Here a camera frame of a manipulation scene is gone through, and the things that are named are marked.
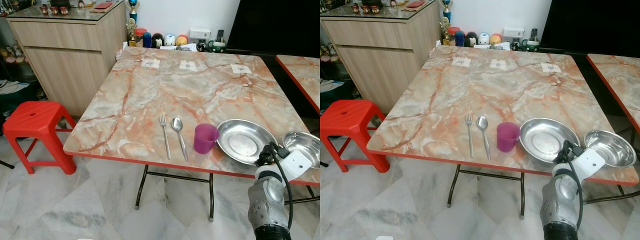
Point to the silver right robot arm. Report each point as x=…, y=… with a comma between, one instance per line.
x=560, y=200
x=267, y=200

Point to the large steel plate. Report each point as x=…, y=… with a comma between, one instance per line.
x=545, y=139
x=242, y=140

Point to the small steel bowl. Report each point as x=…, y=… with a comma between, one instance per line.
x=305, y=142
x=610, y=147

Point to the purple plastic cup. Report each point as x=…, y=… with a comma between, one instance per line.
x=205, y=140
x=507, y=137

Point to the silver metal spoon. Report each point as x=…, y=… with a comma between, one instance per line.
x=482, y=123
x=176, y=124

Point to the white paper sticker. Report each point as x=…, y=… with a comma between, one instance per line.
x=551, y=68
x=188, y=65
x=150, y=63
x=241, y=69
x=498, y=64
x=461, y=62

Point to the silver metal fork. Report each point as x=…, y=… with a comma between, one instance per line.
x=165, y=137
x=469, y=135

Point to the red plastic stool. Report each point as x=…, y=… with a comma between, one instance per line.
x=35, y=120
x=350, y=117

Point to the marble table with red edge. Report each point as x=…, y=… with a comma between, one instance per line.
x=305, y=72
x=620, y=80

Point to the green mug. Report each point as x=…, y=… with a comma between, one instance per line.
x=217, y=46
x=531, y=45

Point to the black remote control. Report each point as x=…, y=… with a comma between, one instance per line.
x=220, y=36
x=533, y=34

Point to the black television screen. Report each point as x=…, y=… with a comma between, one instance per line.
x=590, y=25
x=275, y=25

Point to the yellow and red toy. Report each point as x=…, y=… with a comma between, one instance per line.
x=495, y=39
x=182, y=40

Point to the white round toy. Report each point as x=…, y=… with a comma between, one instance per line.
x=170, y=40
x=483, y=38

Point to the light wooden cabinet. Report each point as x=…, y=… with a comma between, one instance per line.
x=380, y=55
x=65, y=60

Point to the blue toy figure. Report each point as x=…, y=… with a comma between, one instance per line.
x=459, y=38
x=147, y=40

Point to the red lidded jar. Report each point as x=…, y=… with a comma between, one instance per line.
x=452, y=34
x=139, y=36

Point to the gold and blue trophy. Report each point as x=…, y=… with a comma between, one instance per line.
x=446, y=19
x=132, y=20

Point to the flat red box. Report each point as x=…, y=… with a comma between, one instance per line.
x=103, y=6
x=416, y=4

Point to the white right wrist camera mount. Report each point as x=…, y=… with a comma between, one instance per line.
x=590, y=162
x=295, y=164

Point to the black metal table leg frame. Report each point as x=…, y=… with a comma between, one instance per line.
x=211, y=195
x=521, y=192

